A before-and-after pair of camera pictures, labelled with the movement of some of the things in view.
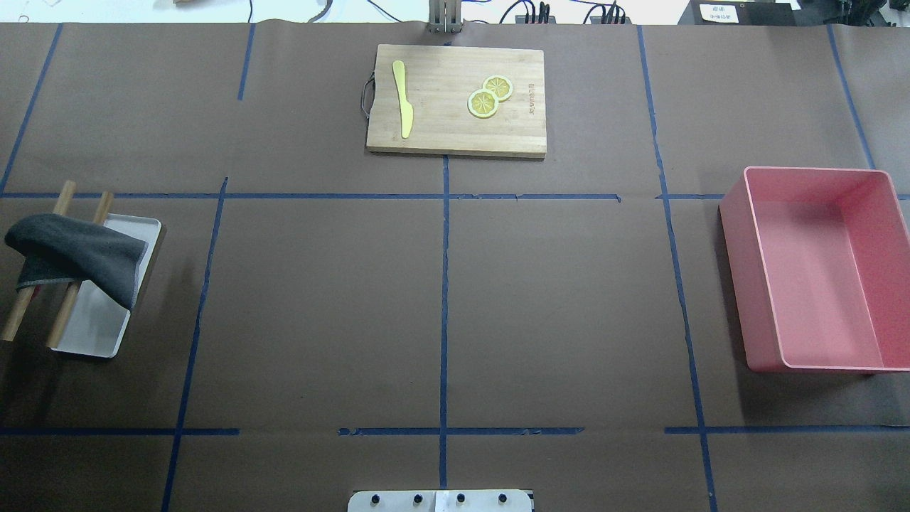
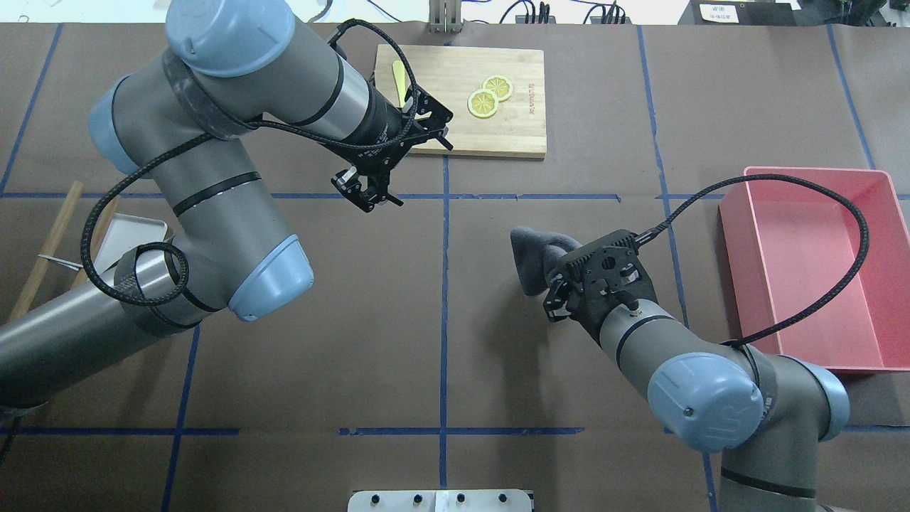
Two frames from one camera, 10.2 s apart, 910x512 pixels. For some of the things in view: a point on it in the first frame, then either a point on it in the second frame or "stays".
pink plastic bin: (820, 262) stays
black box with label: (739, 13) stays
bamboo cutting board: (458, 101) stays
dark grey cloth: (55, 248) to (536, 254)
